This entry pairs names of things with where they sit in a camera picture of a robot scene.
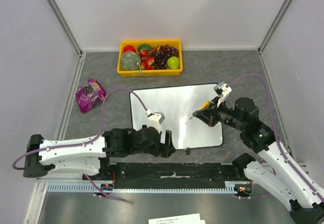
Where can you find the green striped melon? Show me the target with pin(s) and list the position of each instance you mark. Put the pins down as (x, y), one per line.
(130, 61)

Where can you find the yellow plastic fruit tray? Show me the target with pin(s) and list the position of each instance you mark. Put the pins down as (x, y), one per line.
(156, 44)

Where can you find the green pear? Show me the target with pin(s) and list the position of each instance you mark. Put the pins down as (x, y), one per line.
(173, 62)

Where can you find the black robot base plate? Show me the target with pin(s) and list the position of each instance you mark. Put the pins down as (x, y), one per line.
(170, 175)

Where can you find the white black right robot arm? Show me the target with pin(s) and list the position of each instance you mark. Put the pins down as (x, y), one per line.
(290, 184)

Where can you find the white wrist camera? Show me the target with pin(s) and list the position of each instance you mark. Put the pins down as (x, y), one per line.
(223, 90)
(155, 120)

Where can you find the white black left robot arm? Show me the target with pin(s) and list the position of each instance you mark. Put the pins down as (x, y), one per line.
(90, 156)

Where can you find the red apple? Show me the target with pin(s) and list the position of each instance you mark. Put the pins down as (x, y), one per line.
(129, 48)

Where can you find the white marker pen orange tip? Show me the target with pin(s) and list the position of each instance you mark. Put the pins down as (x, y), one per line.
(201, 108)

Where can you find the dark red grape bunch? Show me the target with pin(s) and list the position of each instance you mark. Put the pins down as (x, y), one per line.
(162, 55)

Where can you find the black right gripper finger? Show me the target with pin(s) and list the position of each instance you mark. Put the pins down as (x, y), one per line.
(208, 109)
(205, 118)

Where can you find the purple snack bag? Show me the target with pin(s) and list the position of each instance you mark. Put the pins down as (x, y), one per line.
(90, 95)

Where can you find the red lychee cluster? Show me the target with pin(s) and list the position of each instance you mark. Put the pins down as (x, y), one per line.
(147, 59)

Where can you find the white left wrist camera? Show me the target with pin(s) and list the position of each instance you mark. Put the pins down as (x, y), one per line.
(155, 120)

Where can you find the white whiteboard black frame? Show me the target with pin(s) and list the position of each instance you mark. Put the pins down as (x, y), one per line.
(177, 104)

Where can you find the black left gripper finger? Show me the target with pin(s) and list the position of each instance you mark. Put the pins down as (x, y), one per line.
(168, 141)
(170, 151)

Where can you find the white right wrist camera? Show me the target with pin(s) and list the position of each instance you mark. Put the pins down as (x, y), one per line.
(223, 90)

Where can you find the white paper sheet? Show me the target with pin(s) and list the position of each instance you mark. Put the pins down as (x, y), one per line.
(181, 219)

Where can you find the green red mango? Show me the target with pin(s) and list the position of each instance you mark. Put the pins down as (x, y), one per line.
(147, 47)

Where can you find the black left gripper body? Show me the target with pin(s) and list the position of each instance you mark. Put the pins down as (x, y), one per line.
(162, 149)

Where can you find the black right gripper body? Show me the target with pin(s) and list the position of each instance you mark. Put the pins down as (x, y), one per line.
(211, 113)

